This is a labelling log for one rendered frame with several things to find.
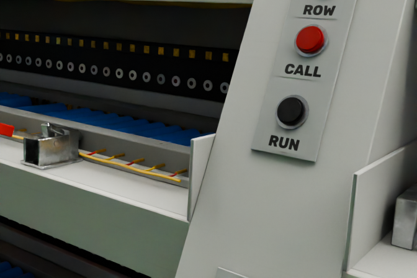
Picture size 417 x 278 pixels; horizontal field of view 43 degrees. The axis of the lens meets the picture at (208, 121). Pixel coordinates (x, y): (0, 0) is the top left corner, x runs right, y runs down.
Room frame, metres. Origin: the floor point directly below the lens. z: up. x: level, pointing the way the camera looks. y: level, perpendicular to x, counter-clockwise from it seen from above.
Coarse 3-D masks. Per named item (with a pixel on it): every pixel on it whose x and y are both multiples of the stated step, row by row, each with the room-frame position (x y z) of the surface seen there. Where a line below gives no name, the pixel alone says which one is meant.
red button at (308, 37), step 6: (306, 30) 0.29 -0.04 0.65; (312, 30) 0.29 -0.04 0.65; (318, 30) 0.29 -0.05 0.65; (300, 36) 0.29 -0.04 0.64; (306, 36) 0.29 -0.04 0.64; (312, 36) 0.29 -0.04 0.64; (318, 36) 0.29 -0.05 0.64; (300, 42) 0.29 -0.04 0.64; (306, 42) 0.29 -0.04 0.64; (312, 42) 0.29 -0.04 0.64; (318, 42) 0.29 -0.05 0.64; (300, 48) 0.29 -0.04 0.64; (306, 48) 0.29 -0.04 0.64; (312, 48) 0.29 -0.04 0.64; (318, 48) 0.29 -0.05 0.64
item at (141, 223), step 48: (96, 96) 0.62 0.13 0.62; (144, 96) 0.57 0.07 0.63; (0, 144) 0.48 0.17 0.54; (192, 144) 0.31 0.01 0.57; (0, 192) 0.44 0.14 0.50; (48, 192) 0.40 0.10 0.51; (96, 192) 0.37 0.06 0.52; (144, 192) 0.37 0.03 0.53; (192, 192) 0.32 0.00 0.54; (96, 240) 0.38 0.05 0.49; (144, 240) 0.35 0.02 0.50
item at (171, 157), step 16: (0, 112) 0.51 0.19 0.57; (16, 112) 0.50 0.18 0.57; (32, 112) 0.50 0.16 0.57; (16, 128) 0.50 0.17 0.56; (32, 128) 0.48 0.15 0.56; (80, 128) 0.45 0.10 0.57; (96, 128) 0.45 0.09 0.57; (80, 144) 0.45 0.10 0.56; (96, 144) 0.44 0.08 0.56; (112, 144) 0.43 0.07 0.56; (128, 144) 0.42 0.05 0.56; (144, 144) 0.41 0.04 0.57; (160, 144) 0.40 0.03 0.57; (176, 144) 0.41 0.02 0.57; (96, 160) 0.42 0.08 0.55; (128, 160) 0.42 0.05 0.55; (144, 160) 0.41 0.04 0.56; (160, 160) 0.40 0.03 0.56; (176, 160) 0.39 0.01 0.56; (160, 176) 0.38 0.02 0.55
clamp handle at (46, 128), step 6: (0, 126) 0.38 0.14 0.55; (6, 126) 0.38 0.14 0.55; (12, 126) 0.39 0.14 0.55; (42, 126) 0.42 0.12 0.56; (48, 126) 0.42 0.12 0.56; (0, 132) 0.38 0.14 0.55; (6, 132) 0.38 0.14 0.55; (12, 132) 0.39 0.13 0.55; (18, 132) 0.39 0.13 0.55; (24, 132) 0.40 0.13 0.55; (42, 132) 0.42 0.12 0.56; (48, 132) 0.42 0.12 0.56; (30, 138) 0.40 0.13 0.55; (36, 138) 0.41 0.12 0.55
